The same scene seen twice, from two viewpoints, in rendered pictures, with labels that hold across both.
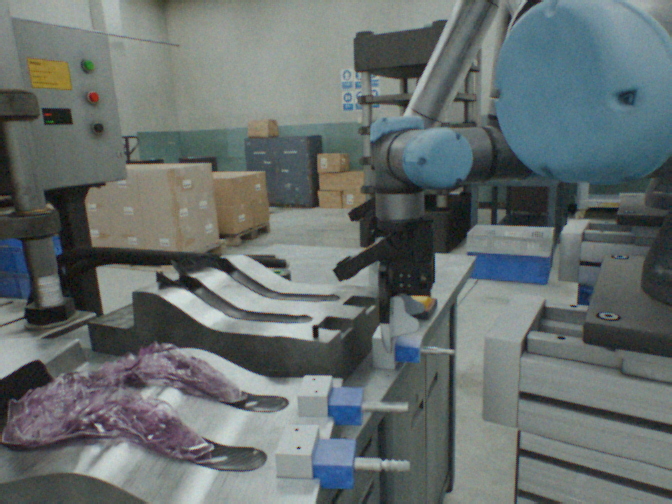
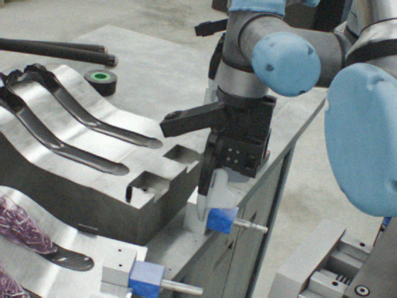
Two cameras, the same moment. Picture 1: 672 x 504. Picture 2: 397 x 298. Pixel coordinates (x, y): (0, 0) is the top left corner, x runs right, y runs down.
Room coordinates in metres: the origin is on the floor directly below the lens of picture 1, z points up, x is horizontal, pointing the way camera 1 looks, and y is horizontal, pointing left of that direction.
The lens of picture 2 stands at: (-0.06, 0.00, 1.39)
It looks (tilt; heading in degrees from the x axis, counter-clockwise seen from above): 29 degrees down; 356
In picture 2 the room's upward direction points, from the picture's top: 10 degrees clockwise
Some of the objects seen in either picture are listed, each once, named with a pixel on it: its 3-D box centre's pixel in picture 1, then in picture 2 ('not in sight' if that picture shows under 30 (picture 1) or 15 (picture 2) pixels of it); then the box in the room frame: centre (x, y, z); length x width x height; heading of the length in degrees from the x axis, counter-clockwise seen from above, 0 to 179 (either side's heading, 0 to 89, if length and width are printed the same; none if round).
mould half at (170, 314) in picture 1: (238, 308); (55, 132); (0.88, 0.19, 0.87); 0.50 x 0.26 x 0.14; 65
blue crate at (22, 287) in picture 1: (30, 278); not in sight; (3.95, 2.54, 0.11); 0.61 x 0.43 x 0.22; 68
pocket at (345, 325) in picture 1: (334, 334); (147, 192); (0.73, 0.01, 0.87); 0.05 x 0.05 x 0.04; 65
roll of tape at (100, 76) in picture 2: (276, 278); (99, 83); (1.23, 0.16, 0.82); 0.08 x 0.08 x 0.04
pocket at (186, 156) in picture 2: (359, 310); (180, 164); (0.83, -0.04, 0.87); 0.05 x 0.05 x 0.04; 65
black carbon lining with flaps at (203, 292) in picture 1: (239, 286); (60, 112); (0.87, 0.18, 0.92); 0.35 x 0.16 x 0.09; 65
